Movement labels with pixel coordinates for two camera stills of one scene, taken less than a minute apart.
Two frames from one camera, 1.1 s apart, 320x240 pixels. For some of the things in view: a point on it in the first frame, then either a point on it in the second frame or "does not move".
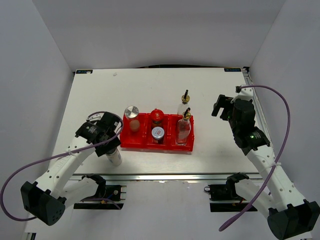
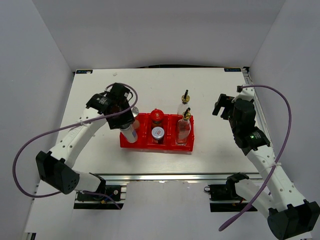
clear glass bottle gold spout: (183, 128) does not move
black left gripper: (113, 143) → (128, 117)
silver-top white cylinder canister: (131, 112) does not move
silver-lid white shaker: (114, 157) → (130, 134)
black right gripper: (223, 102) does not move
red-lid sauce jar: (157, 117) does not move
